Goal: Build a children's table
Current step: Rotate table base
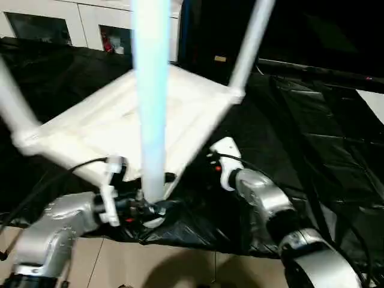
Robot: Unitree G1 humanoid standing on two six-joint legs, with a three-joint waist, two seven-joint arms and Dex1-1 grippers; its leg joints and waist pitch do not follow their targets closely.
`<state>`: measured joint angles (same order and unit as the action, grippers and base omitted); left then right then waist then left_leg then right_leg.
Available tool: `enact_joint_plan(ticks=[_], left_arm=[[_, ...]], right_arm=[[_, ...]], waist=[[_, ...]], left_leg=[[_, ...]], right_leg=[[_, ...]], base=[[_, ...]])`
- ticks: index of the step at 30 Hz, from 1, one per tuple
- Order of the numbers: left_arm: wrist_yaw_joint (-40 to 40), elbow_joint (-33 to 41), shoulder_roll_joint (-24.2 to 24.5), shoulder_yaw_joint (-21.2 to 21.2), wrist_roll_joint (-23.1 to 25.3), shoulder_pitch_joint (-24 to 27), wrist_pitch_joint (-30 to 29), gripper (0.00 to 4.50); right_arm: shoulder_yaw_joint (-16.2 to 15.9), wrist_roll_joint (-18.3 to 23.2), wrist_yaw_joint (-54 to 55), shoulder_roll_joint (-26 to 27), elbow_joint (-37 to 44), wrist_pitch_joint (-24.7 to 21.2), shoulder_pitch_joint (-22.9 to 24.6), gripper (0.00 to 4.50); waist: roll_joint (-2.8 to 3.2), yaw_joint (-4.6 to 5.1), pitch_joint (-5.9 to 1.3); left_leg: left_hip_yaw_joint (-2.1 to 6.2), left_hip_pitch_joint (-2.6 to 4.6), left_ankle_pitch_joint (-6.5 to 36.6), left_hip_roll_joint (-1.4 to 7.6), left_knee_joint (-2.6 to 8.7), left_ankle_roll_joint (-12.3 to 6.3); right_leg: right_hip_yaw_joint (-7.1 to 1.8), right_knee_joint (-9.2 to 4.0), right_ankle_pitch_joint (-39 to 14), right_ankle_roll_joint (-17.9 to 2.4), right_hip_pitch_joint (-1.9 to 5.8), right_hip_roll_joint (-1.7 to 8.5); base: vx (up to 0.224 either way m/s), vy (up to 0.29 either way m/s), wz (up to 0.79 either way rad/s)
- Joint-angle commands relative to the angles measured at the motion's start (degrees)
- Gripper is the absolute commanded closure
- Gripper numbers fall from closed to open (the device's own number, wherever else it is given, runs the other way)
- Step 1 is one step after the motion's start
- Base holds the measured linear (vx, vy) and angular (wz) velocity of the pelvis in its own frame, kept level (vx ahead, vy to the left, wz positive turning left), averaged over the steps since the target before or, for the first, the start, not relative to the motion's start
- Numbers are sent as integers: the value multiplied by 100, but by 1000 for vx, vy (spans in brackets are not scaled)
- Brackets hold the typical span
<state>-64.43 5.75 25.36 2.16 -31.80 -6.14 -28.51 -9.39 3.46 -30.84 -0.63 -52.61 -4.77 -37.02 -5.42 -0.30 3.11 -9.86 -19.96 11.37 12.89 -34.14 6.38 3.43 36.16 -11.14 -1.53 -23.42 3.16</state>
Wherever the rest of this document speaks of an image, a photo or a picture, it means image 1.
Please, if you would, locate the white plastic table leg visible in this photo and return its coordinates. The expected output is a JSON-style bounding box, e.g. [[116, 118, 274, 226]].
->
[[0, 56, 43, 151], [228, 0, 277, 95], [131, 0, 172, 205]]

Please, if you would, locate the black work mat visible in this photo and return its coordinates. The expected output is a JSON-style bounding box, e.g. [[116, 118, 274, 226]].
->
[[0, 37, 384, 259]]

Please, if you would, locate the blue vertical panel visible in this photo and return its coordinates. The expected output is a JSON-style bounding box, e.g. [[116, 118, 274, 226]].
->
[[179, 0, 193, 62]]

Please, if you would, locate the black folding chair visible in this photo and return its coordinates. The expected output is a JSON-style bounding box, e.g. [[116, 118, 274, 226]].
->
[[0, 230, 22, 262]]

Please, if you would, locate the white flat board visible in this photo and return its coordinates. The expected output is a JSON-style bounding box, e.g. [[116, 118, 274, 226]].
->
[[356, 89, 384, 125]]

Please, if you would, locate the white glass-door cabinet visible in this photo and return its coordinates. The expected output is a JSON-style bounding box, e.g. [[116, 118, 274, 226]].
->
[[0, 0, 181, 62]]

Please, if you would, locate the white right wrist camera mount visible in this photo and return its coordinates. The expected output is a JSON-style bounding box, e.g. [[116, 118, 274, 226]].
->
[[209, 137, 243, 192]]

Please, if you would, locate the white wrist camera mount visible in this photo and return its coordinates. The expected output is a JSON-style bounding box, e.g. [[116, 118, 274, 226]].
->
[[98, 155, 130, 227], [209, 137, 243, 192]]

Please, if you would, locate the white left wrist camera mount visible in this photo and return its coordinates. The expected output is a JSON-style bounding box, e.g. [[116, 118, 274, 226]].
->
[[98, 155, 130, 227]]

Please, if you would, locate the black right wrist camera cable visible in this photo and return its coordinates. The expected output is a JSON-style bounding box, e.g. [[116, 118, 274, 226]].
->
[[220, 153, 373, 288]]

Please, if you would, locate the black metal rail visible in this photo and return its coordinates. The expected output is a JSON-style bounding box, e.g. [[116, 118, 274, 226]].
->
[[257, 58, 384, 91]]

